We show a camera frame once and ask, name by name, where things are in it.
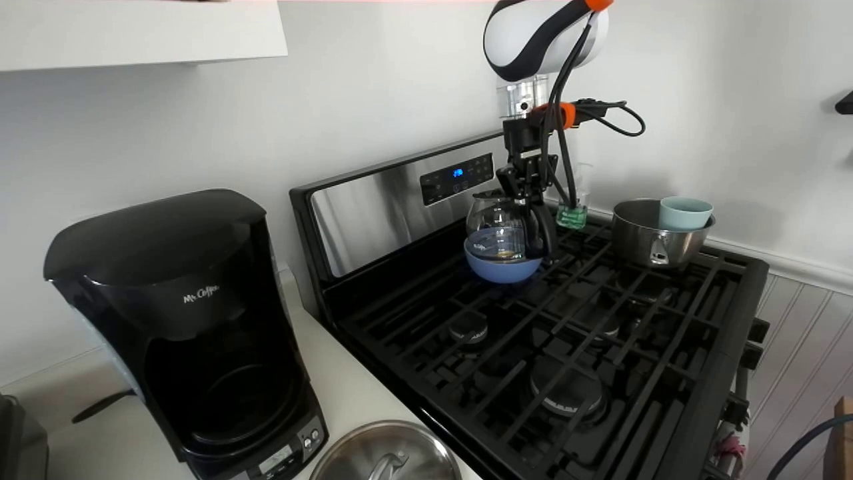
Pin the white wall cabinet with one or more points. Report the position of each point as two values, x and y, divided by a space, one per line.
134 31

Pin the black coffee maker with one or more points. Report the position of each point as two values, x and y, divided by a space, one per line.
194 328

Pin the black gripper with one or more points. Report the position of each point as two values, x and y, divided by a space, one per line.
529 136

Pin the stainless steel saucepan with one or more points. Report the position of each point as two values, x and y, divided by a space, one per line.
653 241

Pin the red patterned oven towel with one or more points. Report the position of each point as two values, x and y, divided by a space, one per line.
725 449

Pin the steel pot lid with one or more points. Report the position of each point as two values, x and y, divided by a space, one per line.
388 455

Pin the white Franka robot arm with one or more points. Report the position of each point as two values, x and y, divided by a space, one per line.
533 36

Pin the blue bowl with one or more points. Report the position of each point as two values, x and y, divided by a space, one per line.
502 268

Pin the light teal cup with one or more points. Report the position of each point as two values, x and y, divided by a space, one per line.
685 213

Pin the black gas stove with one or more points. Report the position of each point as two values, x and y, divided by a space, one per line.
568 355

